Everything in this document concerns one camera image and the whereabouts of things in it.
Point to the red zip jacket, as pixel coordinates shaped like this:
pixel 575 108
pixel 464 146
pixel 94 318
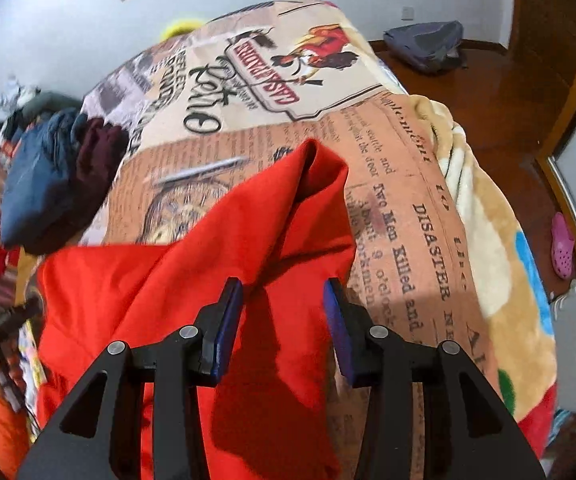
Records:
pixel 167 285

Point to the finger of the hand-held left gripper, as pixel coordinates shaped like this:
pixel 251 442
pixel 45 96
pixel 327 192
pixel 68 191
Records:
pixel 25 310

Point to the white wall socket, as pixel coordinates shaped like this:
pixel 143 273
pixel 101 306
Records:
pixel 407 13

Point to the person's left hand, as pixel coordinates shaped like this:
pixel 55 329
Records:
pixel 0 380

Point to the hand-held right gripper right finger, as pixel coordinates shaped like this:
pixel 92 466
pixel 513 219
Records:
pixel 340 330

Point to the folded blue jeans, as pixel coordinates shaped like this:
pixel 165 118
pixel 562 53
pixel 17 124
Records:
pixel 97 160
pixel 37 185

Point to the pink clog slipper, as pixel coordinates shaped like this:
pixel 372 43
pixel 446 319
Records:
pixel 563 245

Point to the newspaper print bedsheet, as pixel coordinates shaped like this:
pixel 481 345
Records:
pixel 318 125

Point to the cartoon fleece blanket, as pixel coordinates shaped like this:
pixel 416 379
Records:
pixel 488 240

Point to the grey backpack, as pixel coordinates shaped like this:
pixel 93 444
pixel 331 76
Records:
pixel 423 45

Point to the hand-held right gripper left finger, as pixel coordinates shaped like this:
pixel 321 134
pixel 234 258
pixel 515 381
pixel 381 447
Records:
pixel 230 330

